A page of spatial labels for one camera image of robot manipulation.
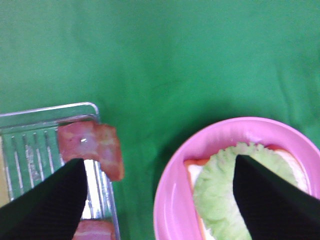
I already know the green lettuce leaf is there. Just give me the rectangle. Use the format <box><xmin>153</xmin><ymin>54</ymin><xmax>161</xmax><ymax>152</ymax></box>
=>
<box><xmin>193</xmin><ymin>141</ymin><xmax>303</xmax><ymax>240</ymax></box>

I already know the clear plastic ingredient tray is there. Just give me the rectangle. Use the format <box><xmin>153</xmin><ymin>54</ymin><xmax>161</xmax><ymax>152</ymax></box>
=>
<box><xmin>0</xmin><ymin>102</ymin><xmax>121</xmax><ymax>240</ymax></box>

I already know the yellow cheese slice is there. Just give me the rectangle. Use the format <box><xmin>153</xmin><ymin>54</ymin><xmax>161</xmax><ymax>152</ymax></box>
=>
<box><xmin>0</xmin><ymin>138</ymin><xmax>10</xmax><ymax>207</ymax></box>

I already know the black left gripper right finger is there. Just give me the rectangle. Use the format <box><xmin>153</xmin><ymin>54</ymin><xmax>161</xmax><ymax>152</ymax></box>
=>
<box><xmin>232</xmin><ymin>154</ymin><xmax>320</xmax><ymax>240</ymax></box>

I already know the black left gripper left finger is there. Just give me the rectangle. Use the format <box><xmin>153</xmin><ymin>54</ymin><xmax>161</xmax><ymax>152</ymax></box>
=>
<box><xmin>0</xmin><ymin>158</ymin><xmax>87</xmax><ymax>240</ymax></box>

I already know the bacon strip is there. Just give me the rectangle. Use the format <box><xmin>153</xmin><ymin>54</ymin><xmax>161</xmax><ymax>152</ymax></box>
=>
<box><xmin>72</xmin><ymin>219</ymin><xmax>116</xmax><ymax>240</ymax></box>
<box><xmin>57</xmin><ymin>121</ymin><xmax>125</xmax><ymax>182</ymax></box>

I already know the pink plate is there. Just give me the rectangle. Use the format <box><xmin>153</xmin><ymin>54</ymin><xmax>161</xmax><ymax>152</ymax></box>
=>
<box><xmin>153</xmin><ymin>117</ymin><xmax>320</xmax><ymax>240</ymax></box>

